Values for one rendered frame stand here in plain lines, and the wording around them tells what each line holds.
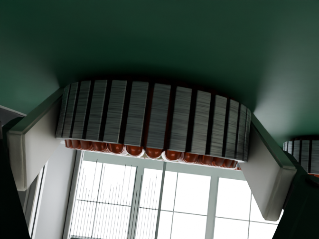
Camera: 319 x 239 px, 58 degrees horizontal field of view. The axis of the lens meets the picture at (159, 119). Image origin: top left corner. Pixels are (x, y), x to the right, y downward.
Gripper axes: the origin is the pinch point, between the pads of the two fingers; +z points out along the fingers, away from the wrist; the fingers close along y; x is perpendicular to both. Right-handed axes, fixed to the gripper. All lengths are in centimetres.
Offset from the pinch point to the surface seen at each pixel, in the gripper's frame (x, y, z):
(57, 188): -30.8, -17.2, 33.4
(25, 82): 1.5, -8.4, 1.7
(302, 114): 2.3, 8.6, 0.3
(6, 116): -8.7, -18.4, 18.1
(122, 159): -329, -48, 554
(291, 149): -3.3, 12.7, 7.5
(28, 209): -24.5, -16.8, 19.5
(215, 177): -339, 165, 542
